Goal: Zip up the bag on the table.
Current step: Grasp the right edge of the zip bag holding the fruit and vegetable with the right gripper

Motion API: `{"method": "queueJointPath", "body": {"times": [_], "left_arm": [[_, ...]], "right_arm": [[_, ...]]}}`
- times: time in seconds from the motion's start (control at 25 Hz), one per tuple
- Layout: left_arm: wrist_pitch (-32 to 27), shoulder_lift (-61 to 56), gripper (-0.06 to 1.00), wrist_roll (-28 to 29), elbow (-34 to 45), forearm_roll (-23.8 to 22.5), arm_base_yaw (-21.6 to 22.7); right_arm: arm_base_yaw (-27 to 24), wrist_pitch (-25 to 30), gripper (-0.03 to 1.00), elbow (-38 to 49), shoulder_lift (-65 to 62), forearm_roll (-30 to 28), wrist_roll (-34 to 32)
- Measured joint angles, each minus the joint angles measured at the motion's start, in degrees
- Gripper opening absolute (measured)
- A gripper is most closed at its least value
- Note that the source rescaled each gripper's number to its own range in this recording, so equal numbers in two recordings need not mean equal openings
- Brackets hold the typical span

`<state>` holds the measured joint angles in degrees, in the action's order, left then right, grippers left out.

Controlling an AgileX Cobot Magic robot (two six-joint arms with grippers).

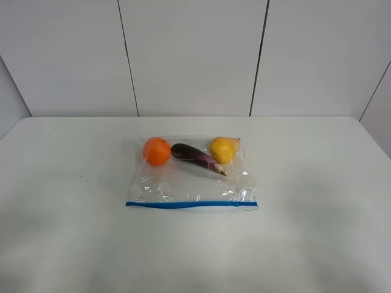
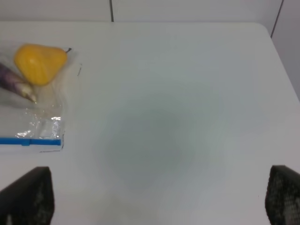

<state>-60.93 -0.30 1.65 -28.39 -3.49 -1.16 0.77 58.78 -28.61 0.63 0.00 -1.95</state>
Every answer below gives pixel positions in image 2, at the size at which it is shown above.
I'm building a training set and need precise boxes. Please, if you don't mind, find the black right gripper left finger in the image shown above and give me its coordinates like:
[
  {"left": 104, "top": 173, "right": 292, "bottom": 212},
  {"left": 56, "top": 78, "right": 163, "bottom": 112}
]
[{"left": 0, "top": 167, "right": 55, "bottom": 225}]

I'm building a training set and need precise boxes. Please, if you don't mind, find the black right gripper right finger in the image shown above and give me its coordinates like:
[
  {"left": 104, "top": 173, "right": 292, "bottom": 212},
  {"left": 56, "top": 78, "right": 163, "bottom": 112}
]
[{"left": 265, "top": 165, "right": 300, "bottom": 225}]

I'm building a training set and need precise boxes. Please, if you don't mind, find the clear zip bag blue seal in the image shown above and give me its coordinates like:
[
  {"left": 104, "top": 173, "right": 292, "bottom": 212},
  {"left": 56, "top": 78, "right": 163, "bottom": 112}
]
[{"left": 0, "top": 41, "right": 80, "bottom": 146}]

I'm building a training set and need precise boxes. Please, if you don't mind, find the purple toy eggplant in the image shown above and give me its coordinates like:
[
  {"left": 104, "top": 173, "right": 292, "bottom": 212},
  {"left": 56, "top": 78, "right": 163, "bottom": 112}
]
[{"left": 0, "top": 63, "right": 37, "bottom": 102}]

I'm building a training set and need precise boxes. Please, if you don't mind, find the yellow toy pear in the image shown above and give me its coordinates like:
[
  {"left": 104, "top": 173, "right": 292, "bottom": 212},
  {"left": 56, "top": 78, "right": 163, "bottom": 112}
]
[{"left": 14, "top": 44, "right": 72, "bottom": 86}]

